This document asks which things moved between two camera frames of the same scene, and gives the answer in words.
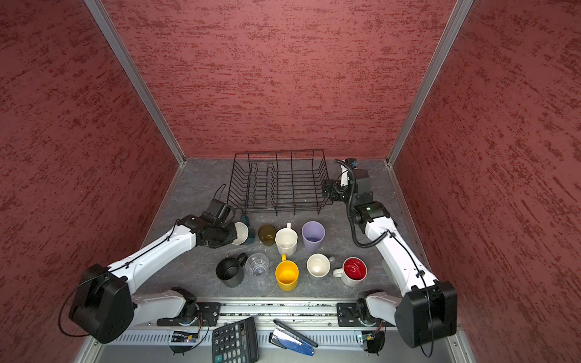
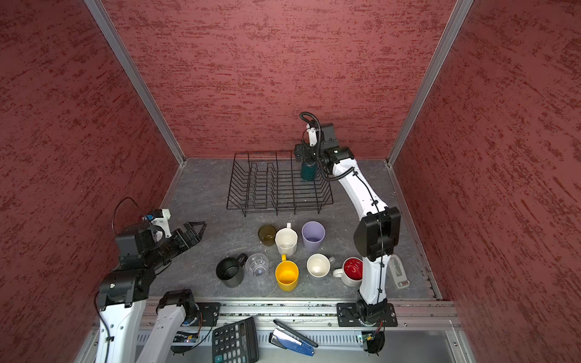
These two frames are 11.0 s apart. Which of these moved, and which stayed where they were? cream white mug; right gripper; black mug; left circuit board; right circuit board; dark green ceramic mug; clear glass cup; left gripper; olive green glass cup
Moved: dark green ceramic mug; left gripper; right gripper
Stayed: left circuit board; black mug; right circuit board; cream white mug; clear glass cup; olive green glass cup
